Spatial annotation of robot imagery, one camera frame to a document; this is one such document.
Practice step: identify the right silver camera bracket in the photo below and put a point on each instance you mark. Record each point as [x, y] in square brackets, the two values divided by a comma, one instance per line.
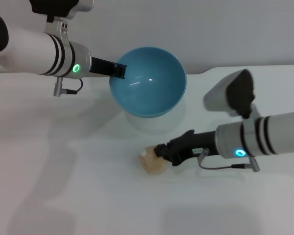
[251, 117]

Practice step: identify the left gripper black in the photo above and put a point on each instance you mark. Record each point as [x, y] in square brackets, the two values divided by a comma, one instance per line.
[103, 67]

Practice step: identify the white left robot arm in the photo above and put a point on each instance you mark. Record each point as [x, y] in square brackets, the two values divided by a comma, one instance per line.
[27, 51]

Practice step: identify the left wrist camera black silver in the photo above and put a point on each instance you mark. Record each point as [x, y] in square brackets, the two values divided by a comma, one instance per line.
[54, 7]

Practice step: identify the wrist camera black silver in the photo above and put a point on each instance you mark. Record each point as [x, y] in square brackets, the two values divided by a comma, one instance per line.
[54, 7]
[235, 95]

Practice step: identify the right wrist camera black silver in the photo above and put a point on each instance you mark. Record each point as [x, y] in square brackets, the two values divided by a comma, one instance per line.
[235, 95]

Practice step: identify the beige egg yolk pastry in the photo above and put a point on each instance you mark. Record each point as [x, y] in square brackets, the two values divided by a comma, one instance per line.
[149, 164]

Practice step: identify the blue bowl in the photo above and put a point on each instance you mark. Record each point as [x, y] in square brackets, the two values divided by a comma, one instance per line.
[149, 83]

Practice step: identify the silver camera bracket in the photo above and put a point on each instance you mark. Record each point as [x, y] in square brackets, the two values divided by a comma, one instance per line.
[251, 117]
[57, 33]

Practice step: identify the left silver camera bracket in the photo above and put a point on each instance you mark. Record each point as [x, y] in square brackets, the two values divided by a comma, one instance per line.
[57, 33]

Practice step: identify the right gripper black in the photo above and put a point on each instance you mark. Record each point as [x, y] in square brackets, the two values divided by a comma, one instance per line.
[186, 147]

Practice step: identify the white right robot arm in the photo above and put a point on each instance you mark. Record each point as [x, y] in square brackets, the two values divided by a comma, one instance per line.
[272, 137]

